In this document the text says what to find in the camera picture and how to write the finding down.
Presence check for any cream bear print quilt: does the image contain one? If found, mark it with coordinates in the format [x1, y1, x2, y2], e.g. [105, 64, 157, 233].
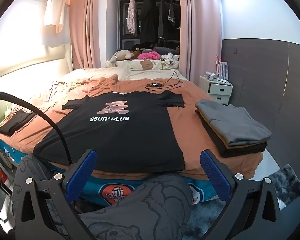
[62, 59, 190, 83]

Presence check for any green pillow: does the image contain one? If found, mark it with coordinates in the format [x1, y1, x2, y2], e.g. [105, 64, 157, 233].
[0, 99, 18, 128]

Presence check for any striped gift bag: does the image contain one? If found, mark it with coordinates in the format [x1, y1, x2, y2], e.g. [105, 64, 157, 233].
[215, 55, 229, 80]

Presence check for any person's right leg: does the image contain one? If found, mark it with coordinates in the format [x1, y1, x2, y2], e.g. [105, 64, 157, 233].
[77, 174, 193, 240]

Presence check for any grey hanging garment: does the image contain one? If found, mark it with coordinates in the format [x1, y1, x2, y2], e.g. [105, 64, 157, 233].
[167, 0, 177, 27]

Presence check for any dark hanging garment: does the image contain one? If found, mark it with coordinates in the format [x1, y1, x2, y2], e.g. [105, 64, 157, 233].
[159, 0, 169, 39]

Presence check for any dark plush bear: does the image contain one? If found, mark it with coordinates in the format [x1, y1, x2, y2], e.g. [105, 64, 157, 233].
[129, 44, 153, 55]

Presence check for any grey fluffy rug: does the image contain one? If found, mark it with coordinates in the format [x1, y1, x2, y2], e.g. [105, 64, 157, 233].
[187, 164, 300, 240]

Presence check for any thin black charging cable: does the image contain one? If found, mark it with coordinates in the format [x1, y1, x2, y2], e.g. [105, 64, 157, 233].
[145, 71, 188, 90]

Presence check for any brown fleece blanket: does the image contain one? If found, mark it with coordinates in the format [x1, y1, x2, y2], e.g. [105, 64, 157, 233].
[0, 78, 264, 180]

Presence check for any floral hanging garment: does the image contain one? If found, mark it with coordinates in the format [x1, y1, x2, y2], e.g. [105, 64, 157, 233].
[126, 0, 138, 37]

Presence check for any stack of folded clothes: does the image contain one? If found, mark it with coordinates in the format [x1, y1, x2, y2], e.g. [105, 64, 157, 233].
[195, 99, 273, 147]

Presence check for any black bear print t-shirt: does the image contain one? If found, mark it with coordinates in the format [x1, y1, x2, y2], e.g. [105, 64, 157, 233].
[32, 91, 186, 174]

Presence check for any cream plush toy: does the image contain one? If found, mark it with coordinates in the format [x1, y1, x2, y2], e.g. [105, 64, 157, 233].
[109, 49, 135, 63]

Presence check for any black hanging coat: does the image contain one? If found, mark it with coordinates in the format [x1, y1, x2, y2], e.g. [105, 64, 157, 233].
[137, 0, 160, 44]

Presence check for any white hanging shirt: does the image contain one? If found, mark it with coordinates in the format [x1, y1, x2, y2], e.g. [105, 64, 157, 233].
[44, 0, 70, 34]

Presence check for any black white printed cloth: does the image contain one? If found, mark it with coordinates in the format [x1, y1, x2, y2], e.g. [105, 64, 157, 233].
[161, 52, 180, 64]

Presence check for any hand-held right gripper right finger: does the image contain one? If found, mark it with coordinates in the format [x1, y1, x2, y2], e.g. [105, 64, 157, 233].
[200, 149, 300, 240]

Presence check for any pink fluffy cloth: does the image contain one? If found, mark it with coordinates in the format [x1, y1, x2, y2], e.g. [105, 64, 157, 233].
[137, 51, 160, 60]

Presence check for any grey pillow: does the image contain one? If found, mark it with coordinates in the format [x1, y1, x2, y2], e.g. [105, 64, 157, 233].
[152, 46, 178, 55]

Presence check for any white nightstand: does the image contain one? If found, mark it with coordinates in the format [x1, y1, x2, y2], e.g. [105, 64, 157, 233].
[199, 76, 233, 105]

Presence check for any pink curtain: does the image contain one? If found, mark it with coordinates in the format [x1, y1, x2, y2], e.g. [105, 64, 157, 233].
[69, 0, 110, 69]
[177, 0, 224, 82]

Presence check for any cream headboard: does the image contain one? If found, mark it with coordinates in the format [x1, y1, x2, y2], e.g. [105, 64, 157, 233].
[0, 42, 73, 85]

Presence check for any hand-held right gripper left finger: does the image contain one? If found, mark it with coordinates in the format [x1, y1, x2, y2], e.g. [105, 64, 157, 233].
[12, 149, 98, 240]

